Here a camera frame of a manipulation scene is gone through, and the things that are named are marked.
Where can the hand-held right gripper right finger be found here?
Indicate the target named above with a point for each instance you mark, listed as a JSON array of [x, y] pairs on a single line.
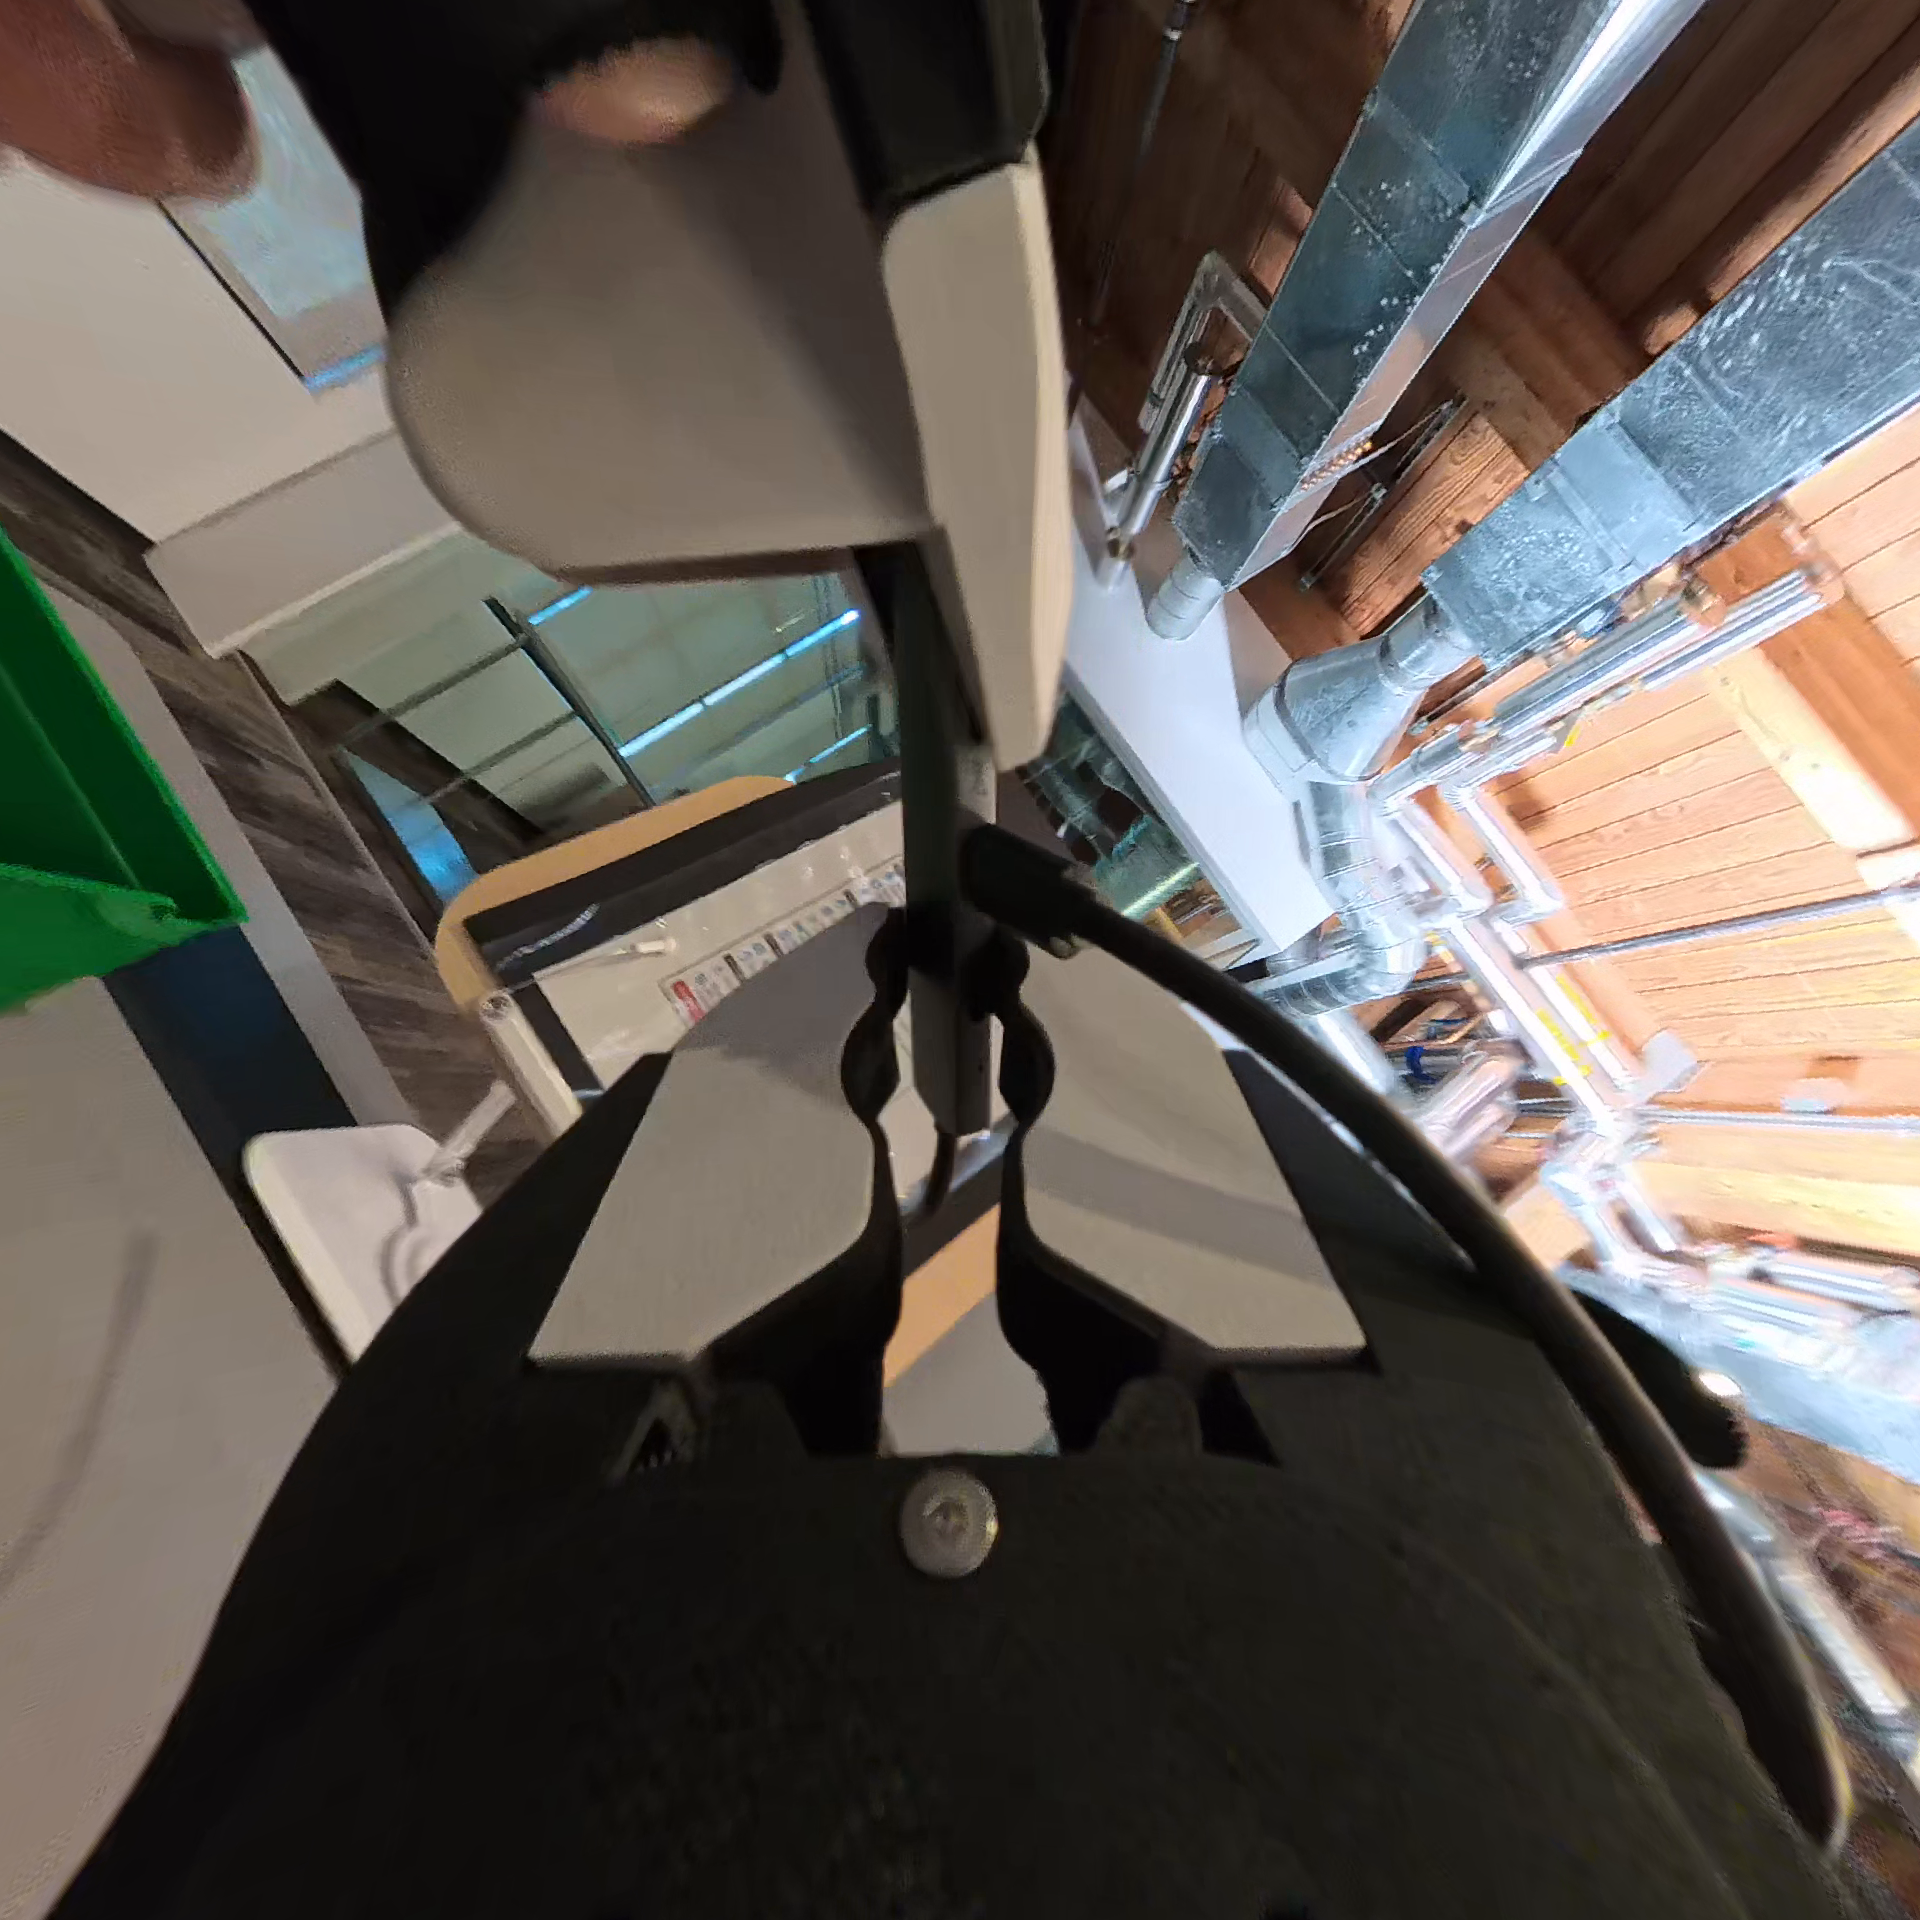
[[1171, 1216]]

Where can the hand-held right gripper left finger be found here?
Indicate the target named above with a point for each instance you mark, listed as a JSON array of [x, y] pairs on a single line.
[[735, 1203]]

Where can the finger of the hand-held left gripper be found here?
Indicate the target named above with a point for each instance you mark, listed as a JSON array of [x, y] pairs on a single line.
[[989, 448], [676, 375]]

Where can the green plastic bin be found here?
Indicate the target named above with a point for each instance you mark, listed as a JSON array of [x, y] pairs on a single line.
[[91, 842]]

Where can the person's left hand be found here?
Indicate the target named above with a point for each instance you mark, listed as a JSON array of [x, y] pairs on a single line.
[[122, 94]]

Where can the silver metal fixture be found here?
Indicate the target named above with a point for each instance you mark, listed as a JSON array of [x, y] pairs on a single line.
[[1185, 392]]

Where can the white box with stickers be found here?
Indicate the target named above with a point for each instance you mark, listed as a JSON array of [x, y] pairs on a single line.
[[571, 1023]]

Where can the bundle of silver pipes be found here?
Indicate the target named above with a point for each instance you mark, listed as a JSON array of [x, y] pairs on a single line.
[[1361, 883]]

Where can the white plastic base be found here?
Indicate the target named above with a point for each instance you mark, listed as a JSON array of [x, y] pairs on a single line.
[[331, 1216]]

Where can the metal air duct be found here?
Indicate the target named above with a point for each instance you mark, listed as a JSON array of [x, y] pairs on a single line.
[[1350, 303], [1649, 448]]

